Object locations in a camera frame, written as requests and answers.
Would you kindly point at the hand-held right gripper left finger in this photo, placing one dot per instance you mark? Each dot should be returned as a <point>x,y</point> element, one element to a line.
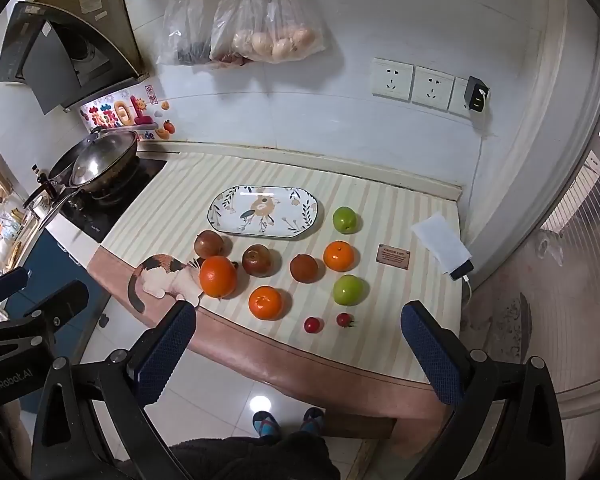
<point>164,352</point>

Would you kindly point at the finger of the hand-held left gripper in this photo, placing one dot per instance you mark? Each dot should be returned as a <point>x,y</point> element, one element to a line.
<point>5,281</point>
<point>64,302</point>

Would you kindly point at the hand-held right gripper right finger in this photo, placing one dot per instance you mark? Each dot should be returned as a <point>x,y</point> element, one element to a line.
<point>430,355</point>

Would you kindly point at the red cherry tomato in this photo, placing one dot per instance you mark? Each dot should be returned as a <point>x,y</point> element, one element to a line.
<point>344,319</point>
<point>312,324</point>

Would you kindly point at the large orange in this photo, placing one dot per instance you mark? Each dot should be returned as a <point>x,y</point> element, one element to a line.
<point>217,276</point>

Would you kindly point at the green apple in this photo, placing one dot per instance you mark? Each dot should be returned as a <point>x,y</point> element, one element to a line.
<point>346,220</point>
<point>348,290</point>

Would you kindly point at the small orange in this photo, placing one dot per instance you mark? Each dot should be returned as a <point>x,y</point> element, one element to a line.
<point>265,303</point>
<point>338,256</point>

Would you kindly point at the red apple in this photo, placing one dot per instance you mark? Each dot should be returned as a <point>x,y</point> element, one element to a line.
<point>256,260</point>
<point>207,244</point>

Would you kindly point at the brown passion fruit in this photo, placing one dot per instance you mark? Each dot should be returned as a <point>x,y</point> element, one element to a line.
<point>304,267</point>

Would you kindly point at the clear fruit bowl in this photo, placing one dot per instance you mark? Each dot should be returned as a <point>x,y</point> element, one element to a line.
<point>265,209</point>

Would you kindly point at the person's left forearm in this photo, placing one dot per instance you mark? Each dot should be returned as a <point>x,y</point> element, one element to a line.
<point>12,430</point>

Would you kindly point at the blue kitchen cabinet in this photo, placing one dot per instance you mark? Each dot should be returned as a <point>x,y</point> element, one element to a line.
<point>55,280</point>

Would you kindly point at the striped tablecloth with cat print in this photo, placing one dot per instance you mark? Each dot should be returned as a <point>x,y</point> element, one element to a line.
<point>395,330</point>

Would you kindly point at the brown cloth label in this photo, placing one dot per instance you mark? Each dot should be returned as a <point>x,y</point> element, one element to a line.
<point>393,256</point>

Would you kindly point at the black induction cooktop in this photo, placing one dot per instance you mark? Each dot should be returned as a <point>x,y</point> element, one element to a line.
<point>115,195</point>

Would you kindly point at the blue striped slipper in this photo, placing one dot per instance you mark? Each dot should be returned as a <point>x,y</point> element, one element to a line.
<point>266,422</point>
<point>312,419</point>

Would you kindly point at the person's dark clothing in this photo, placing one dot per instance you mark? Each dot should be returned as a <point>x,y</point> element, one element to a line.
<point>250,460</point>

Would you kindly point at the steel wok with lid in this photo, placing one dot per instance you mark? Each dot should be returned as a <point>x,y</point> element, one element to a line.
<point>102,160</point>

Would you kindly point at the black range hood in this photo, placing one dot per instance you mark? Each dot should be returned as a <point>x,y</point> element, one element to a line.
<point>55,55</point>

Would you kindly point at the black charger plug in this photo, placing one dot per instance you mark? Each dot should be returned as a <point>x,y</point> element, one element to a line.
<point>476,96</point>

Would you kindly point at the clear plastic bag dark contents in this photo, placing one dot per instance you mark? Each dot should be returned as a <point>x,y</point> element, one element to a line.
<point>187,25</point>

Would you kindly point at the plastic bag with produce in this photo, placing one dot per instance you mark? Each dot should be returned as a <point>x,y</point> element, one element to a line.
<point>267,15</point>

